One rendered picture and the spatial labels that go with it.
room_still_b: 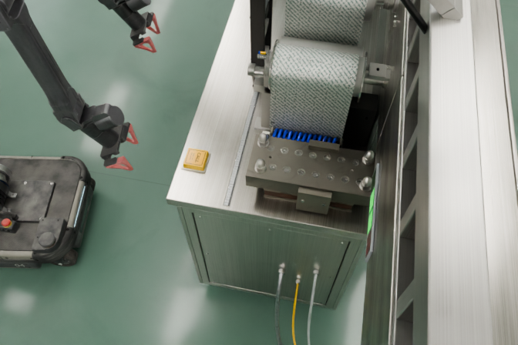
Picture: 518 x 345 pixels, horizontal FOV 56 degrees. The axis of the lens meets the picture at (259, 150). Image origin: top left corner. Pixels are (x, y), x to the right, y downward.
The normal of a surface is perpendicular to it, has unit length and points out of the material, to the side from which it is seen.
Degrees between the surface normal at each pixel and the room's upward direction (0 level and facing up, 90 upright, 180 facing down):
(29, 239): 0
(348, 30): 92
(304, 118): 90
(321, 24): 92
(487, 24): 0
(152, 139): 0
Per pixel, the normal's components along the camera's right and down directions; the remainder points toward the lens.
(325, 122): -0.20, 0.81
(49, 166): 0.00, -0.56
